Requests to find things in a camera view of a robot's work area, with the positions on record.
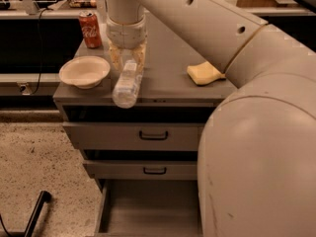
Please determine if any yellow sponge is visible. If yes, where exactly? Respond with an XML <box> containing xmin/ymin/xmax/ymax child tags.
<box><xmin>187</xmin><ymin>62</ymin><xmax>225</xmax><ymax>86</ymax></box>

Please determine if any grey metal drawer cabinet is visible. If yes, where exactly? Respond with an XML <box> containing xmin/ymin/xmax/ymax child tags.
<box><xmin>52</xmin><ymin>11</ymin><xmax>239</xmax><ymax>237</ymax></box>

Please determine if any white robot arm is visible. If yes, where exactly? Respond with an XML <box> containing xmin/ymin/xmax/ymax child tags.
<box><xmin>107</xmin><ymin>0</ymin><xmax>316</xmax><ymax>237</ymax></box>

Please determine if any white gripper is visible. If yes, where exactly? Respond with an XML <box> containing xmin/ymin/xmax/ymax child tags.
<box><xmin>106</xmin><ymin>18</ymin><xmax>147</xmax><ymax>72</ymax></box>

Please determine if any top grey drawer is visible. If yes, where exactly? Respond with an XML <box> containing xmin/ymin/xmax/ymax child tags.
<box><xmin>63</xmin><ymin>122</ymin><xmax>202</xmax><ymax>151</ymax></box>

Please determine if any clear plastic water bottle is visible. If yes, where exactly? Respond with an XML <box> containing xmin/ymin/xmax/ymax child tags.
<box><xmin>113</xmin><ymin>60</ymin><xmax>143</xmax><ymax>109</ymax></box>

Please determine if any bottom grey open drawer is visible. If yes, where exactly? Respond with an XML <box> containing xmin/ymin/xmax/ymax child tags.
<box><xmin>93</xmin><ymin>180</ymin><xmax>202</xmax><ymax>237</ymax></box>

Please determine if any red cola can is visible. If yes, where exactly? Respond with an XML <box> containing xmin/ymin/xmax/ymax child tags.
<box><xmin>79</xmin><ymin>11</ymin><xmax>102</xmax><ymax>48</ymax></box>

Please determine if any white paper bowl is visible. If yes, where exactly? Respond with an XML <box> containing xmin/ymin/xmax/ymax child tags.
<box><xmin>59</xmin><ymin>56</ymin><xmax>111</xmax><ymax>89</ymax></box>

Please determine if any middle grey drawer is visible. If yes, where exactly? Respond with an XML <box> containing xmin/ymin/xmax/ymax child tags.
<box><xmin>83</xmin><ymin>160</ymin><xmax>198</xmax><ymax>181</ymax></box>

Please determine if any black cable left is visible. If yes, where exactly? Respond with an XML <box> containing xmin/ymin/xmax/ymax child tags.
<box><xmin>31</xmin><ymin>7</ymin><xmax>53</xmax><ymax>96</ymax></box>

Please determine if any black metal stand leg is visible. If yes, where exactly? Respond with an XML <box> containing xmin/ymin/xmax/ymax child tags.
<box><xmin>0</xmin><ymin>191</ymin><xmax>52</xmax><ymax>237</ymax></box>

